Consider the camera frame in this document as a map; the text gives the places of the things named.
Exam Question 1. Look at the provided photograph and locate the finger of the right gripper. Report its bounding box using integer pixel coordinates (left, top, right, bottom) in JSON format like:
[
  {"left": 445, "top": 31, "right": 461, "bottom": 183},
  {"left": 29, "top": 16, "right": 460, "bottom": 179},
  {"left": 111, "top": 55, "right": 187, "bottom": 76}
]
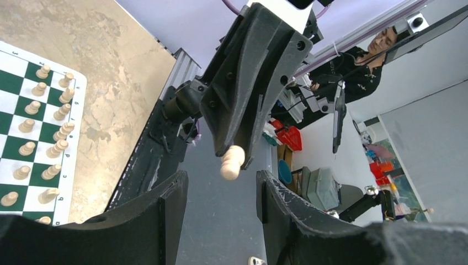
[
  {"left": 200, "top": 3, "right": 296, "bottom": 157},
  {"left": 241, "top": 29, "right": 312, "bottom": 170}
]

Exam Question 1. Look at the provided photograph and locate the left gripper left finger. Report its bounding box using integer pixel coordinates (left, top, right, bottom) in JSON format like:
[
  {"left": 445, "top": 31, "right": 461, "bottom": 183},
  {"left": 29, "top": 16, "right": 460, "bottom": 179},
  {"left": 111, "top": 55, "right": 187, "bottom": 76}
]
[{"left": 1, "top": 171, "right": 189, "bottom": 264}]

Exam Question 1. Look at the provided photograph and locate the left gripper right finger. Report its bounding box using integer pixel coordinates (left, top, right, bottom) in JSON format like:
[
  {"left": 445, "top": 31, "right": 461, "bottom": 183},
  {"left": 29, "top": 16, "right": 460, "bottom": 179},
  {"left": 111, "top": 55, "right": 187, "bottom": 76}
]
[{"left": 256, "top": 170, "right": 467, "bottom": 264}]

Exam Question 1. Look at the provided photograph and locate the white chess piece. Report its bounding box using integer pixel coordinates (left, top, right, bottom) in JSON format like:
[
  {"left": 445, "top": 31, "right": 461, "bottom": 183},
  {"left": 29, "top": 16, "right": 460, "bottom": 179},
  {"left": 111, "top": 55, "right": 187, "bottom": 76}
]
[
  {"left": 58, "top": 72, "right": 74, "bottom": 88},
  {"left": 18, "top": 141, "right": 36, "bottom": 156},
  {"left": 220, "top": 145, "right": 246, "bottom": 181},
  {"left": 38, "top": 188, "right": 60, "bottom": 204},
  {"left": 46, "top": 139, "right": 68, "bottom": 158},
  {"left": 59, "top": 87, "right": 75, "bottom": 104}
]

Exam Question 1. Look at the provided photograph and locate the white pawn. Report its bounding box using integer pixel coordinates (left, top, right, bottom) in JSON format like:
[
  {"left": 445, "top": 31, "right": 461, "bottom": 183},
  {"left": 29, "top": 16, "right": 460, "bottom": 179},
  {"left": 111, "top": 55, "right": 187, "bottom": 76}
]
[
  {"left": 18, "top": 119, "right": 35, "bottom": 134},
  {"left": 35, "top": 65, "right": 51, "bottom": 80},
  {"left": 31, "top": 82, "right": 47, "bottom": 97},
  {"left": 41, "top": 164, "right": 62, "bottom": 181},
  {"left": 24, "top": 100, "right": 41, "bottom": 115},
  {"left": 52, "top": 122, "right": 75, "bottom": 141}
]

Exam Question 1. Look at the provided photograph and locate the green white chess board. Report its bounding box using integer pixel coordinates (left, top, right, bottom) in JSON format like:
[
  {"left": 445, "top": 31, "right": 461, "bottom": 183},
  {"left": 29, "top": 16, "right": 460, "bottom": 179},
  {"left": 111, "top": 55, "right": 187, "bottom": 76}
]
[{"left": 1, "top": 42, "right": 87, "bottom": 226}]

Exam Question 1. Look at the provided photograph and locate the grey green case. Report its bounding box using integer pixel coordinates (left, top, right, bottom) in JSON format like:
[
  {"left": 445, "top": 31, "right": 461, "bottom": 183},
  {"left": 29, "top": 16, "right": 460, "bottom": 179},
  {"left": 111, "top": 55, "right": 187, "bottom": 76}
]
[{"left": 300, "top": 167, "right": 339, "bottom": 211}]

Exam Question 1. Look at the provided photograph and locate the person in black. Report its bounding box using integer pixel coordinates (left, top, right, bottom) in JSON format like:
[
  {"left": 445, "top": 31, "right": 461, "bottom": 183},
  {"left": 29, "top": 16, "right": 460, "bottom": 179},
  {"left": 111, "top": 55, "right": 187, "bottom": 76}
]
[{"left": 309, "top": 26, "right": 399, "bottom": 103}]

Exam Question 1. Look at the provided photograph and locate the red box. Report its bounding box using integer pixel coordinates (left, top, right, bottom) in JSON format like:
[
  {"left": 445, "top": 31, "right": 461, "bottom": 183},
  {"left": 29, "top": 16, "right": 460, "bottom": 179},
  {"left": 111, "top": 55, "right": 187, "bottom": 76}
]
[{"left": 271, "top": 120, "right": 302, "bottom": 151}]

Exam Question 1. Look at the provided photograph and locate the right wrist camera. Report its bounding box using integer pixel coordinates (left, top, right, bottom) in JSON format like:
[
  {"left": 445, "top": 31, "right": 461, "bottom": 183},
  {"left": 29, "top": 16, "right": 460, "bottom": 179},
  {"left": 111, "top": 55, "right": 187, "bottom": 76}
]
[{"left": 246, "top": 0, "right": 314, "bottom": 33}]

